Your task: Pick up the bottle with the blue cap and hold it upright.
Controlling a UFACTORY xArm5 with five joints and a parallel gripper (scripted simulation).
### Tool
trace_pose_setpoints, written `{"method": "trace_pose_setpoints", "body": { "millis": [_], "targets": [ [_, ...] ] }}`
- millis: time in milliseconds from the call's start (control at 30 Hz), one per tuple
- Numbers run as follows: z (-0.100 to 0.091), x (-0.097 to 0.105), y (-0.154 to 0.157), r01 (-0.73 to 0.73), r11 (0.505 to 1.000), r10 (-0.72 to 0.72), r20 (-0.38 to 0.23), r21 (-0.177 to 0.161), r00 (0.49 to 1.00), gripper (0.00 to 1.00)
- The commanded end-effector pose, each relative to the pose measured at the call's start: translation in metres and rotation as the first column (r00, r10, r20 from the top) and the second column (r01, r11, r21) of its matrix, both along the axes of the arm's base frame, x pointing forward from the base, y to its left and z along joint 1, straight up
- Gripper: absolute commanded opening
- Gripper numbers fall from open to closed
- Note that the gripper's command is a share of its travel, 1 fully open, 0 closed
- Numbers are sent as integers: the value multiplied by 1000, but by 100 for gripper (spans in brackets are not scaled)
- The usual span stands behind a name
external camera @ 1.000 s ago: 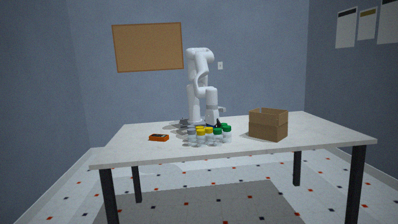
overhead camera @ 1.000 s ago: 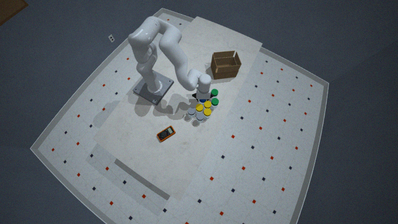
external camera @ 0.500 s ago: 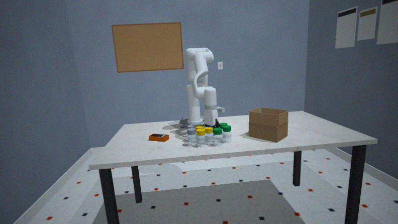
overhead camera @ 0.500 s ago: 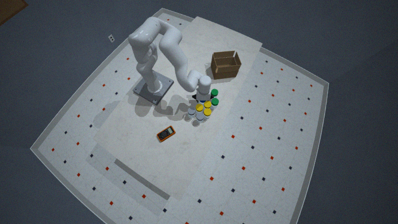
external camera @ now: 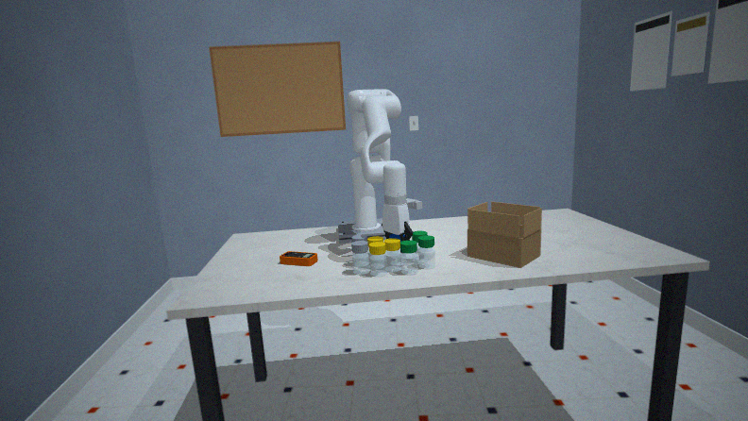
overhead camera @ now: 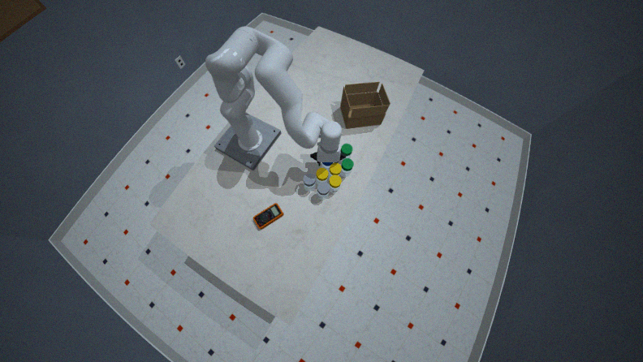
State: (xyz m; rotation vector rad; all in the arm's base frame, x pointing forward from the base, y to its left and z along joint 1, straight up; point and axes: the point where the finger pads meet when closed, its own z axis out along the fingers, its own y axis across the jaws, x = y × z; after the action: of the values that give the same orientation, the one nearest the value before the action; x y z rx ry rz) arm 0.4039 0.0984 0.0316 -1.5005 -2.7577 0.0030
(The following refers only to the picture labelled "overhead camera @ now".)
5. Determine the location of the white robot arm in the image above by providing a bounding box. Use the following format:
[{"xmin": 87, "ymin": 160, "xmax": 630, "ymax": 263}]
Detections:
[{"xmin": 205, "ymin": 26, "xmax": 342, "ymax": 154}]

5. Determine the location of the orange digital multimeter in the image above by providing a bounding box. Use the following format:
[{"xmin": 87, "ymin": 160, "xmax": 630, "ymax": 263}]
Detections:
[{"xmin": 253, "ymin": 203, "xmax": 283, "ymax": 229}]

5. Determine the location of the brown cardboard box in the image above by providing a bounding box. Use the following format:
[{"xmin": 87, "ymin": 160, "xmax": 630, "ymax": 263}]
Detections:
[{"xmin": 340, "ymin": 82, "xmax": 390, "ymax": 129}]

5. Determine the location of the yellow bottle cap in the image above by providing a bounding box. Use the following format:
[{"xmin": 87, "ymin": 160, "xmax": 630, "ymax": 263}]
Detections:
[
  {"xmin": 316, "ymin": 168, "xmax": 328, "ymax": 185},
  {"xmin": 329, "ymin": 175, "xmax": 342, "ymax": 193},
  {"xmin": 328, "ymin": 163, "xmax": 342, "ymax": 179}
]

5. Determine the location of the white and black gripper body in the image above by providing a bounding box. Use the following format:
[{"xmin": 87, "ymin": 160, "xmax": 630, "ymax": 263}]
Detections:
[{"xmin": 317, "ymin": 146, "xmax": 341, "ymax": 162}]

